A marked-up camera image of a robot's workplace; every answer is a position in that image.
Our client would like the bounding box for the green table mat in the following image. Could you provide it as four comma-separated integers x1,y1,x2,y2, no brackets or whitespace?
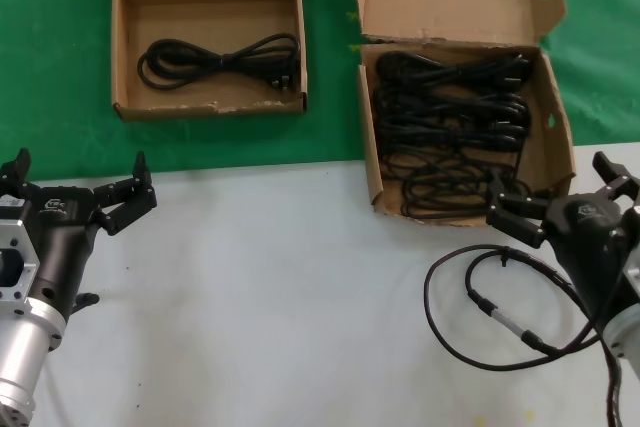
0,0,640,186

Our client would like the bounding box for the black wrist cable plug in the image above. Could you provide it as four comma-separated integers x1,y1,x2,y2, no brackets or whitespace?
69,292,100,316

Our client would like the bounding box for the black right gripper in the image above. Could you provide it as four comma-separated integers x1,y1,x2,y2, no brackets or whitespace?
485,150,640,332

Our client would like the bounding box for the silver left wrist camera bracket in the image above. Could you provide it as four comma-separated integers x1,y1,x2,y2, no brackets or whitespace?
0,219,42,318

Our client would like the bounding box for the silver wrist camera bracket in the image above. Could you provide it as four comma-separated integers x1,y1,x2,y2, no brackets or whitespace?
0,219,42,318
622,251,640,306

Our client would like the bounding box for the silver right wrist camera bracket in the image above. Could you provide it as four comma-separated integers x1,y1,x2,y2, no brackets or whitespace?
622,251,640,306

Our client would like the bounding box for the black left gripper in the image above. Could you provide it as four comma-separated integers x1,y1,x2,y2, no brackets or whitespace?
0,148,160,321

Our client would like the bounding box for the black braided cable sleeve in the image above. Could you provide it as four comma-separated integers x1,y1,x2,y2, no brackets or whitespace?
492,245,640,427

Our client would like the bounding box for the black looped cable silver connector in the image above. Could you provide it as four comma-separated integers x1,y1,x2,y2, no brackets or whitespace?
423,244,609,373

